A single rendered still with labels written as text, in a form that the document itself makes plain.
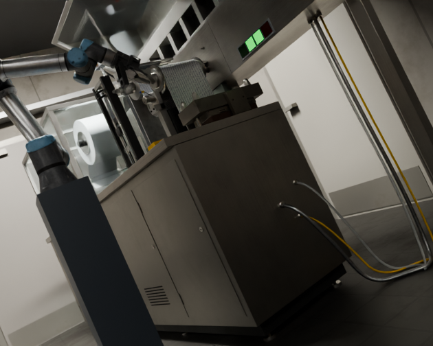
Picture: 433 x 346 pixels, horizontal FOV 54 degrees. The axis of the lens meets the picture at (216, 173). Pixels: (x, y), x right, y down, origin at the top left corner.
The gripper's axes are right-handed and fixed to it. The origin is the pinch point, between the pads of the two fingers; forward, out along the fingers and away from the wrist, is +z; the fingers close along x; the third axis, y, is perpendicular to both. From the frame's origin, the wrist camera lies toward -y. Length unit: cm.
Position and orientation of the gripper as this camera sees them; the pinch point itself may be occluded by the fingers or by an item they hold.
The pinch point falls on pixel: (151, 82)
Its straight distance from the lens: 210.7
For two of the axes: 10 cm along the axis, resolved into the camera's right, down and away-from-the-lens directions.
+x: -5.1, 2.8, 8.1
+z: 8.5, 3.4, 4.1
